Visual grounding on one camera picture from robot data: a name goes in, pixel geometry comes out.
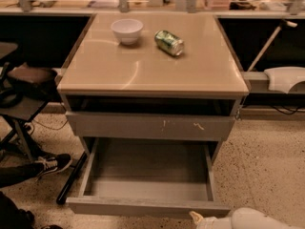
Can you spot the white stick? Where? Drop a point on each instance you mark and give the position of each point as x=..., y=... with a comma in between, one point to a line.
x=283, y=24

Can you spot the green soda can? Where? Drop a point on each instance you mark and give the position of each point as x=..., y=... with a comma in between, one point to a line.
x=169, y=43

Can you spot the white gripper padding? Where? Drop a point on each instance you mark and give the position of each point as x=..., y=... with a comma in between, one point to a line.
x=213, y=223

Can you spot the brown bag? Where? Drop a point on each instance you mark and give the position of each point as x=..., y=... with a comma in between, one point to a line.
x=34, y=83

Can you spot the dark trouser leg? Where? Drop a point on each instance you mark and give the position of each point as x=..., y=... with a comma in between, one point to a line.
x=14, y=175

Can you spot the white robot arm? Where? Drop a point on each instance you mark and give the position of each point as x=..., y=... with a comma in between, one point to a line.
x=241, y=218

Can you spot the white curved bracket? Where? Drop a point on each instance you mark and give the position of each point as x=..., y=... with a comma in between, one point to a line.
x=282, y=79

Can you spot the grey drawer cabinet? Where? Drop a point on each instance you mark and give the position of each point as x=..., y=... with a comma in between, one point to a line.
x=107, y=77

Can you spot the black white sneaker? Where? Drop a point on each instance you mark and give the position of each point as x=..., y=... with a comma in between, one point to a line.
x=53, y=164

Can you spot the white ceramic bowl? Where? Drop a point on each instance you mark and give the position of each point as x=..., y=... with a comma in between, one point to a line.
x=127, y=31

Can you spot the grey drawer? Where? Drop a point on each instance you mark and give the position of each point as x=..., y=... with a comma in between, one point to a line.
x=151, y=126
x=155, y=178

